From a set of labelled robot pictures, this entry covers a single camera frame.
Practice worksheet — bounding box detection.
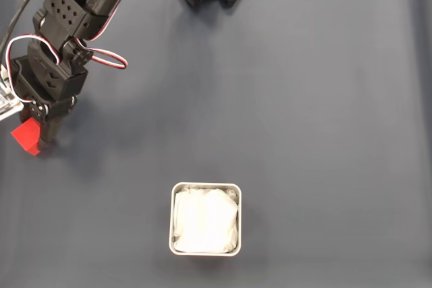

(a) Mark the red cube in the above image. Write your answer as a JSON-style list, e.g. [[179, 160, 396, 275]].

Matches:
[[11, 117, 44, 157]]

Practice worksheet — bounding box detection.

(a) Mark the square beige box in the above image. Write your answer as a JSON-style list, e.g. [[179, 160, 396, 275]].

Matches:
[[168, 181, 242, 257]]

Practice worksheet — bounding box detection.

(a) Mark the white tissue paper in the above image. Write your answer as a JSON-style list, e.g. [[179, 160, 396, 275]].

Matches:
[[173, 185, 240, 254]]

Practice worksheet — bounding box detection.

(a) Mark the camera board on white mount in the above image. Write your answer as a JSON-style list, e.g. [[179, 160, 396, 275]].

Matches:
[[0, 63, 24, 122]]

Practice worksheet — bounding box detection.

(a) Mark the red white black servo wire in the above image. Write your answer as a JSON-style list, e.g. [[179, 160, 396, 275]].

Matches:
[[5, 33, 63, 104], [79, 0, 142, 69]]

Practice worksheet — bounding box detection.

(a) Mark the black camera cable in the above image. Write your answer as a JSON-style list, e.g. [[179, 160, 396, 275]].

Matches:
[[0, 0, 67, 55]]

